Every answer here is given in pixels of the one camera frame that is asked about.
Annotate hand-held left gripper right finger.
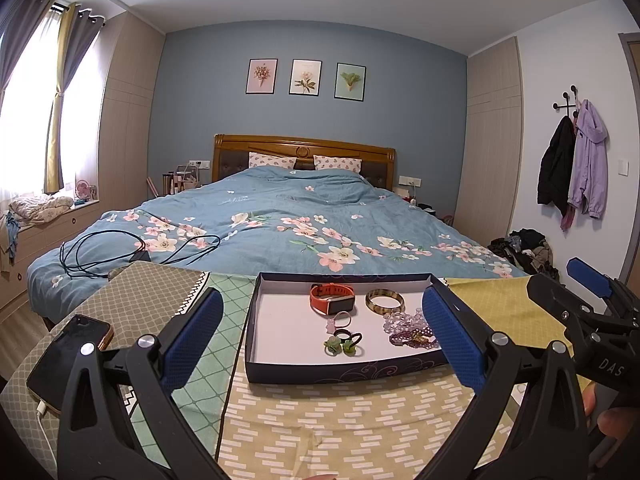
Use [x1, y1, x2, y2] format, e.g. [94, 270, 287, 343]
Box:
[421, 287, 593, 480]

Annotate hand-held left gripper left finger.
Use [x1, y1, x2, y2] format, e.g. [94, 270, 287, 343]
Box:
[57, 287, 224, 480]

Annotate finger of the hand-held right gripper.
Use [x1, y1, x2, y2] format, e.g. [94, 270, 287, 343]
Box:
[526, 274, 618, 346]
[566, 257, 640, 311]

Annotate purple bead bracelet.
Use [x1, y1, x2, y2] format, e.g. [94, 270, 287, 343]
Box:
[389, 326, 440, 350]

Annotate clear bead bracelet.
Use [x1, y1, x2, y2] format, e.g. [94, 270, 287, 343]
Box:
[382, 310, 426, 333]

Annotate gold bangle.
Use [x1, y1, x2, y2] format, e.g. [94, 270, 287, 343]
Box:
[365, 288, 405, 316]

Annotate dark blue cardboard box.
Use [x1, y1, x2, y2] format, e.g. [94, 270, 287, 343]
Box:
[244, 272, 451, 385]

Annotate green flower hair tie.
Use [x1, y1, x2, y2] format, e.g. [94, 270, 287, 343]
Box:
[340, 331, 365, 356]
[323, 330, 351, 357]

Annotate orange smart band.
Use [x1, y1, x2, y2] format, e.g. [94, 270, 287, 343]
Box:
[309, 283, 357, 316]

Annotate person's right hand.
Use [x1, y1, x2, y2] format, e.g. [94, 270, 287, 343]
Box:
[582, 385, 640, 438]

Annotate pile of dark clothes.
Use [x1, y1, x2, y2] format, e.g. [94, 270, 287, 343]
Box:
[487, 228, 561, 281]

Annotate green lattice cloth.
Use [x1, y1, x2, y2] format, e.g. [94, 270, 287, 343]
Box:
[0, 265, 261, 480]

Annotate purple jacket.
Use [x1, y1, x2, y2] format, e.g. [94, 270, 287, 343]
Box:
[560, 99, 610, 232]

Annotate black jacket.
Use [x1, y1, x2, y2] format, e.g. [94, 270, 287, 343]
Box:
[537, 115, 577, 208]

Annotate smartphone with gold case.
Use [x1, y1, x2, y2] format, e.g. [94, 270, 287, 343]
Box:
[26, 314, 115, 417]

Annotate yellow patterned cloth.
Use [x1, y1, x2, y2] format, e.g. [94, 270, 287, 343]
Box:
[215, 276, 596, 480]

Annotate beige wardrobe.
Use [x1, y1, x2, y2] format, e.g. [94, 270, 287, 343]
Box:
[452, 36, 523, 248]
[97, 12, 166, 211]

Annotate bedside cosmetics cluster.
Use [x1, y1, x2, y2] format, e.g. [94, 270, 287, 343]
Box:
[160, 162, 201, 196]

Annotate window seat cabinet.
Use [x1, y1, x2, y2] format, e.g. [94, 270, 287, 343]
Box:
[0, 200, 108, 311]

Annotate bed with floral blue duvet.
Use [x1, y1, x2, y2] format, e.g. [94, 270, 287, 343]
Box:
[26, 166, 531, 321]

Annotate spotted white pillow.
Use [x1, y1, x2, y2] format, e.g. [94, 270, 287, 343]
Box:
[248, 151, 297, 170]
[313, 155, 363, 174]

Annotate pile of light bedding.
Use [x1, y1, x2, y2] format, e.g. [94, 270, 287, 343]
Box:
[10, 194, 76, 223]

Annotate blue garment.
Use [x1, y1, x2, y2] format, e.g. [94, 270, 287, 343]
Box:
[0, 212, 21, 266]

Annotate wooden headboard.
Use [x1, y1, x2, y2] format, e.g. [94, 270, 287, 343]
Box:
[212, 133, 397, 192]

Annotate white sheer curtain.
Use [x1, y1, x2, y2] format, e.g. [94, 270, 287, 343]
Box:
[0, 5, 101, 201]

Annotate framed pink flower picture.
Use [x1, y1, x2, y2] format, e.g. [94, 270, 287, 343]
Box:
[245, 58, 279, 95]

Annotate framed green leaf picture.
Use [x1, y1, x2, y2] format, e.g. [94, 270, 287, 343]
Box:
[334, 62, 368, 101]

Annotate framed white flower picture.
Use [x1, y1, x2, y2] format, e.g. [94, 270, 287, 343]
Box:
[289, 58, 322, 96]

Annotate yellow and grey curtain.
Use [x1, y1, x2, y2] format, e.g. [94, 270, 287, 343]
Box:
[42, 2, 106, 196]

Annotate black cable with adapter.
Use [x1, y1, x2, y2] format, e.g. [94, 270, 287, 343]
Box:
[59, 215, 222, 278]

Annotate white charging cable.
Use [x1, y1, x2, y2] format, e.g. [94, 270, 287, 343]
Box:
[35, 400, 63, 480]

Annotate black wall coat hooks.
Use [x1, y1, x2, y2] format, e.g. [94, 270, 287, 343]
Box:
[551, 86, 583, 121]

